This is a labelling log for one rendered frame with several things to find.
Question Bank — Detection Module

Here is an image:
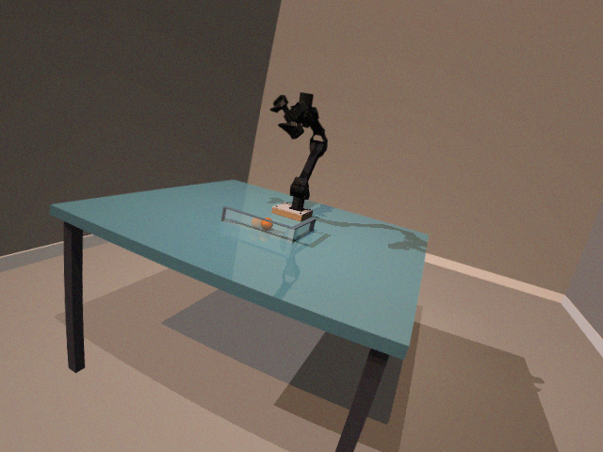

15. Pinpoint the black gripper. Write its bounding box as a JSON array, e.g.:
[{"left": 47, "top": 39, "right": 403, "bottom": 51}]
[{"left": 270, "top": 95, "right": 304, "bottom": 139}]

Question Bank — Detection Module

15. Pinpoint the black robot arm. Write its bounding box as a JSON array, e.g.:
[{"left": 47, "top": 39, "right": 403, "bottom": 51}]
[{"left": 289, "top": 92, "right": 328, "bottom": 212}]

